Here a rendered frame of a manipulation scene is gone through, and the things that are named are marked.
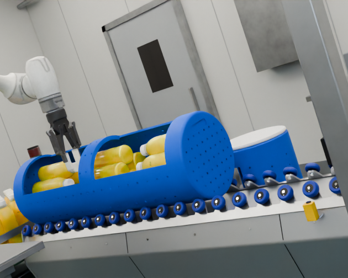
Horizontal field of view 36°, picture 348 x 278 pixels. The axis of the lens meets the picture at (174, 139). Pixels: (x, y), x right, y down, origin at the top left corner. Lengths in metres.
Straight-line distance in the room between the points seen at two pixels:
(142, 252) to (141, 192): 0.22
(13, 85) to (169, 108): 4.13
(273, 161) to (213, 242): 0.51
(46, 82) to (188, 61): 3.87
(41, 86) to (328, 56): 1.24
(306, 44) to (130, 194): 0.90
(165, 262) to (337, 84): 0.96
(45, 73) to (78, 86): 5.26
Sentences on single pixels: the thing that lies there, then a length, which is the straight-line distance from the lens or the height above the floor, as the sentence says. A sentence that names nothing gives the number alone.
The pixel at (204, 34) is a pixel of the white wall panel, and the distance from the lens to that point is 5.68.
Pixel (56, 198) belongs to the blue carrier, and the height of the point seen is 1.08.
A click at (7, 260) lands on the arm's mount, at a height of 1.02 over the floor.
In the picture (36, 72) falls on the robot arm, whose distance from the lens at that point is 2.06.
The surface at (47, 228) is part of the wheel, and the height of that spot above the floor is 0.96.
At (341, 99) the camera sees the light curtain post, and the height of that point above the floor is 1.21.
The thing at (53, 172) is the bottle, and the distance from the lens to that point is 2.16.
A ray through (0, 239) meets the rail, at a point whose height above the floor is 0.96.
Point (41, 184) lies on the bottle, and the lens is 2.17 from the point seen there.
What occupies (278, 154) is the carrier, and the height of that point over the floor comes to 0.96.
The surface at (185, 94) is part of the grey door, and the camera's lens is 5.94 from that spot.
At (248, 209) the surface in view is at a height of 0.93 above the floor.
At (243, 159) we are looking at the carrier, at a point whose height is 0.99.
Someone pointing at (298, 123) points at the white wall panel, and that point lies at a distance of 5.30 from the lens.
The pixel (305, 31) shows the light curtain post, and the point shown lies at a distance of 1.08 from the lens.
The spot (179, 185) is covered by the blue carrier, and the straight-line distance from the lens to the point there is 1.63.
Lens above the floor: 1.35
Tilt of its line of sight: 6 degrees down
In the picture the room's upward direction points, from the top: 19 degrees counter-clockwise
